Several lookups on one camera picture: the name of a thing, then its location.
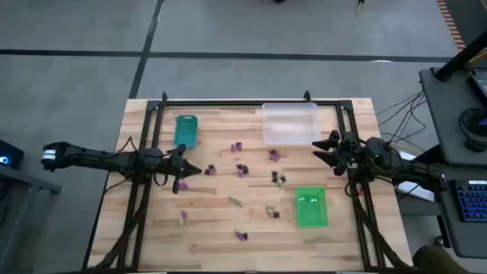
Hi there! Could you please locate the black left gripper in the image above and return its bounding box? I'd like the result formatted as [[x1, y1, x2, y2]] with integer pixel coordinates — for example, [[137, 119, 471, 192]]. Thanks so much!
[[163, 143, 203, 194]]

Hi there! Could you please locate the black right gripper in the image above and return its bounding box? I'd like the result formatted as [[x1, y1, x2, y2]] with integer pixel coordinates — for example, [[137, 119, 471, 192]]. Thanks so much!
[[311, 130, 367, 177]]

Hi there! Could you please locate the teal plastic basket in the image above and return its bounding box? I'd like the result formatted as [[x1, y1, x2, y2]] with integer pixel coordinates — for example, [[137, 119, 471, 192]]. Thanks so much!
[[173, 114, 199, 149]]

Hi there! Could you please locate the clear plastic bin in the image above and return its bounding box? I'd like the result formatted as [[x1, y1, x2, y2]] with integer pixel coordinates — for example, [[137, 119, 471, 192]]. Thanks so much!
[[261, 101, 323, 146]]

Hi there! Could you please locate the green plastic basket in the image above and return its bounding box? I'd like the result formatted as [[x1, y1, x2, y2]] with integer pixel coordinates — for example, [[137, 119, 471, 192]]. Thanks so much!
[[295, 186, 329, 228]]

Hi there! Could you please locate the white paper sheet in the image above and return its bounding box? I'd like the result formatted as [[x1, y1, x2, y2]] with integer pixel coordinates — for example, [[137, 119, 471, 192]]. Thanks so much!
[[395, 150, 437, 202]]

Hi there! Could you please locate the black round headset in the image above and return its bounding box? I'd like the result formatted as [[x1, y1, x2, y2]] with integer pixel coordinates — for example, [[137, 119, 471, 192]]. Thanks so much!
[[458, 107, 487, 153]]

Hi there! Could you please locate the backlit keyboard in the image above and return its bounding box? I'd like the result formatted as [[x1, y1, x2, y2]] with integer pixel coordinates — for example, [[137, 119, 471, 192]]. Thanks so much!
[[451, 179, 487, 224]]

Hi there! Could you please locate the person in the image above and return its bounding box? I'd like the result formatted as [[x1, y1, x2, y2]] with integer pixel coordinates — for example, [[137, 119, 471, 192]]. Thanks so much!
[[412, 244, 463, 274]]

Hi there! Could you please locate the grey desk with keyboard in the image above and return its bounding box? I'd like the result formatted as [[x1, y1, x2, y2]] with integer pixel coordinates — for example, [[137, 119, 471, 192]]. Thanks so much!
[[431, 163, 487, 260]]

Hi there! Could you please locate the black slanted pole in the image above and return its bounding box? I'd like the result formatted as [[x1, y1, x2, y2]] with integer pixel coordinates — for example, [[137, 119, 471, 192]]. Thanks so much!
[[433, 32, 487, 83]]

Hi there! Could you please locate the black laptop screen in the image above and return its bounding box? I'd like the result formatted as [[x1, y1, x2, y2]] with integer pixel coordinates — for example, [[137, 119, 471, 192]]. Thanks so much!
[[466, 68, 487, 110]]

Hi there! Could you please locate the grey side table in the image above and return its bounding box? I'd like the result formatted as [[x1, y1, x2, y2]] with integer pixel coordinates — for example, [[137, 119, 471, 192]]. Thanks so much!
[[0, 164, 63, 274]]

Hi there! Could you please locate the orange striped floor mat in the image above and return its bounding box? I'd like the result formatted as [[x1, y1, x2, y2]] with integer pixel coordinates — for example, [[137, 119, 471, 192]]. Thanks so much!
[[436, 0, 467, 51]]

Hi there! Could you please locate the black device with blue light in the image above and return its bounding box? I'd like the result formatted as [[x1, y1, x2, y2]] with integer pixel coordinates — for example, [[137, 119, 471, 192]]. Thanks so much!
[[0, 139, 24, 170]]

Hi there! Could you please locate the black aluminium table frame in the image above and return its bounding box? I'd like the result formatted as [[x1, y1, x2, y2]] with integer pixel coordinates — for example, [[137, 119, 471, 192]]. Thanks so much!
[[85, 90, 414, 274]]

